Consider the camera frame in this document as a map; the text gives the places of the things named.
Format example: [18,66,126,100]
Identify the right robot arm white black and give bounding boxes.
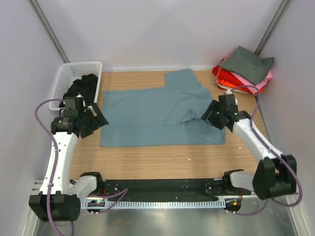
[201,94,297,200]

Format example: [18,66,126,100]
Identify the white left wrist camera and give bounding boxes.
[76,94,86,107]

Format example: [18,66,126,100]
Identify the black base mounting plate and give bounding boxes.
[93,178,251,203]

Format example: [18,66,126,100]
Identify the orange folded t shirt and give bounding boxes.
[215,79,257,95]

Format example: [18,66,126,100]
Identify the black t shirt in basket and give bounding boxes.
[63,74,98,107]

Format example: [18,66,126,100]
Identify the red folded t shirt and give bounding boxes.
[212,65,253,86]

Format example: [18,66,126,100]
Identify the white plastic laundry basket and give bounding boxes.
[50,61,102,102]

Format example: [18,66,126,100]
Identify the white folded t shirt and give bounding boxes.
[217,84,248,94]

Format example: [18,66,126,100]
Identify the grey metal corner post right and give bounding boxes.
[254,0,292,55]

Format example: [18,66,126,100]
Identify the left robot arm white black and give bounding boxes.
[29,95,108,222]

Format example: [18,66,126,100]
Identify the light blue t shirt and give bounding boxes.
[100,69,225,148]

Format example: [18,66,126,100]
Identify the pink folded t shirt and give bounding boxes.
[220,57,274,96]

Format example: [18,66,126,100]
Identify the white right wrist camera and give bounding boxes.
[224,90,238,105]

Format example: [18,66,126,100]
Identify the aluminium frame rail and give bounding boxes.
[31,179,49,196]

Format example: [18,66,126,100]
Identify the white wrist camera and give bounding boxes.
[224,90,238,105]
[76,94,86,107]

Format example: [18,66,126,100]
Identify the grey metal corner post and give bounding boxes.
[28,0,70,63]
[254,0,292,55]

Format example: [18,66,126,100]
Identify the white slotted cable duct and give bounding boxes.
[81,199,226,210]

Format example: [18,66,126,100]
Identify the grey folded t shirt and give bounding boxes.
[220,46,274,85]

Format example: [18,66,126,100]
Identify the grey metal corner post left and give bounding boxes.
[28,0,70,63]

